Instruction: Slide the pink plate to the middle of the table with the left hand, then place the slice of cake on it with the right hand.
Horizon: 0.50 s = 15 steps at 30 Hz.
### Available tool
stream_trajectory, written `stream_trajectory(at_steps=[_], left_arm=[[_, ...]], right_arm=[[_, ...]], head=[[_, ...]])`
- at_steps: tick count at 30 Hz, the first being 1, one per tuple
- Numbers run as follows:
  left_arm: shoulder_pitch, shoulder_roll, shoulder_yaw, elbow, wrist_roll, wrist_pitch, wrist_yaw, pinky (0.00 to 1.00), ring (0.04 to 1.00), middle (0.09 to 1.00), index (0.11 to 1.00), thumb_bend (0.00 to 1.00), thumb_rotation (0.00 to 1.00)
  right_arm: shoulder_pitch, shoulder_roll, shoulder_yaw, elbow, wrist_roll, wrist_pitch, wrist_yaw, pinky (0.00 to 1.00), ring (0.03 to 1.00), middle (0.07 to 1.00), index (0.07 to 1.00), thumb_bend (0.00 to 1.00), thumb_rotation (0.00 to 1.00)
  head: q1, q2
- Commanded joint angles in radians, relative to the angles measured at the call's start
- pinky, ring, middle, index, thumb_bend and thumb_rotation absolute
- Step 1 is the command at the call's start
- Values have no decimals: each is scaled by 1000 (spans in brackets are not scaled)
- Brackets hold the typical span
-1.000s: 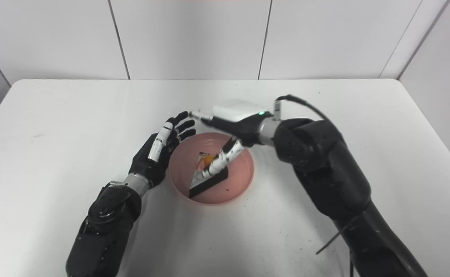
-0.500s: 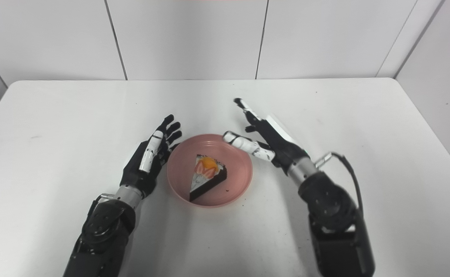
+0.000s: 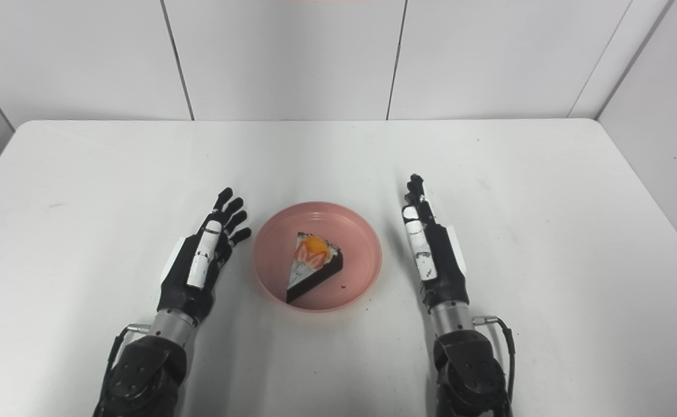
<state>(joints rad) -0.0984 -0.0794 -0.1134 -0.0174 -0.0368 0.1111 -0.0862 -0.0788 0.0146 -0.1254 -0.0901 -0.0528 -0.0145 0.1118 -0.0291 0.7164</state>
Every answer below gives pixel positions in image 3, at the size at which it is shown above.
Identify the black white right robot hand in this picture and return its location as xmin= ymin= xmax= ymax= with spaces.
xmin=402 ymin=174 xmax=470 ymax=310

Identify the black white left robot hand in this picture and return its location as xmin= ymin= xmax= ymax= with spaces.
xmin=158 ymin=187 xmax=252 ymax=325

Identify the pink round plate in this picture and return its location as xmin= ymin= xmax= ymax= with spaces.
xmin=252 ymin=201 xmax=383 ymax=313

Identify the chocolate cake slice with fruit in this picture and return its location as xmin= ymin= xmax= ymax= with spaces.
xmin=286 ymin=232 xmax=343 ymax=304

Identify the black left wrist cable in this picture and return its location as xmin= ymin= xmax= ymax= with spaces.
xmin=102 ymin=324 xmax=151 ymax=406

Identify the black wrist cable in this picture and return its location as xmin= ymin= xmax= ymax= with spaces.
xmin=473 ymin=316 xmax=515 ymax=400
xmin=102 ymin=324 xmax=151 ymax=406

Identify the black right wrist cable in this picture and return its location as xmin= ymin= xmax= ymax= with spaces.
xmin=473 ymin=316 xmax=515 ymax=400

